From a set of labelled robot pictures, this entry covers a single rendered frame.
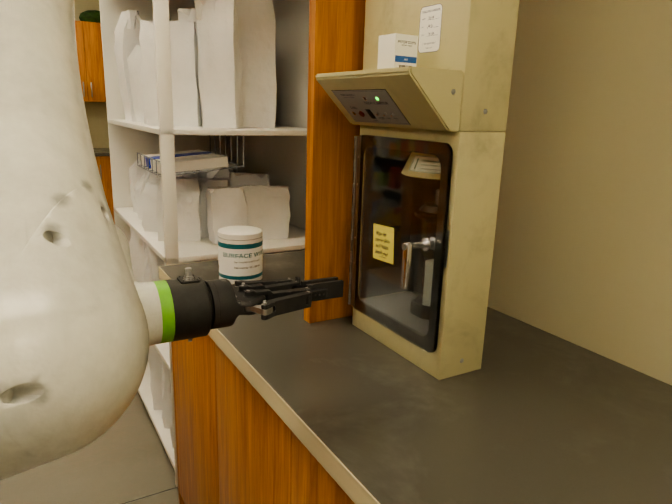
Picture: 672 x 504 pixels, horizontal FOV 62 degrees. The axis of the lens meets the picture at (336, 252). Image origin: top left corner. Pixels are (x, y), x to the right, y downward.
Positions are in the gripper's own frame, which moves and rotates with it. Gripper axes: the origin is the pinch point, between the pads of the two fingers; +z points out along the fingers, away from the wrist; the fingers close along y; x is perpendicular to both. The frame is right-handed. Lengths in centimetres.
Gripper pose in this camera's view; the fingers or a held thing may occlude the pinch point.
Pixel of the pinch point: (322, 288)
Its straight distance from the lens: 95.2
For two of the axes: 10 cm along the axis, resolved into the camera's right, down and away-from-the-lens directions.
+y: -5.0, -2.5, 8.3
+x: -0.5, 9.6, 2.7
